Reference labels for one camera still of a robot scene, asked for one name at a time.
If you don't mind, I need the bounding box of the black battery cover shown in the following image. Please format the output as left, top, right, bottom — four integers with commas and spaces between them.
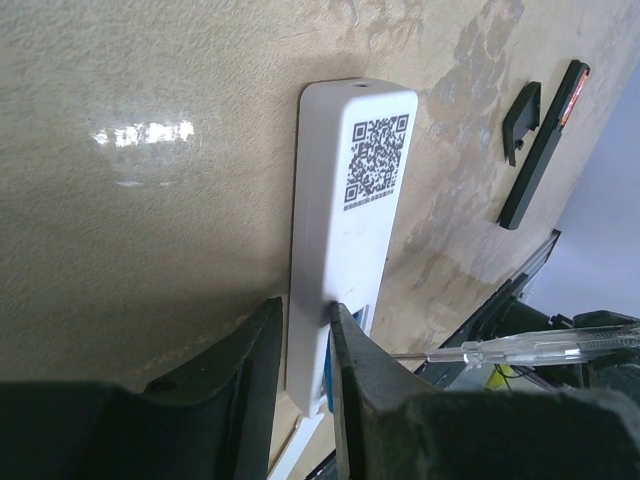
502, 81, 541, 167

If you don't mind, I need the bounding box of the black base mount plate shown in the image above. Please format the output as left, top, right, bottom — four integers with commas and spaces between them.
414, 229, 564, 391

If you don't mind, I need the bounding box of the white remote control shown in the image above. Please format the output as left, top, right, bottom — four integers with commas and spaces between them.
285, 78, 419, 417

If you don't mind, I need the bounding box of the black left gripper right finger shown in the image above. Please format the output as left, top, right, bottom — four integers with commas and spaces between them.
328, 302, 639, 479

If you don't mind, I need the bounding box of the white battery cover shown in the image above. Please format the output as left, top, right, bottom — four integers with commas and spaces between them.
267, 412, 325, 480

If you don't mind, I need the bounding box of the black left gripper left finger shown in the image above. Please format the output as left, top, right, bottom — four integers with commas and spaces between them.
1, 298, 283, 479

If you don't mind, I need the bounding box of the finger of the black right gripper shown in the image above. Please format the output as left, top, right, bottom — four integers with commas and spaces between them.
574, 310, 639, 390

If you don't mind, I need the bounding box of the black remote control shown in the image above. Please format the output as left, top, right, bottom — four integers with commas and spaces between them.
498, 60, 591, 230

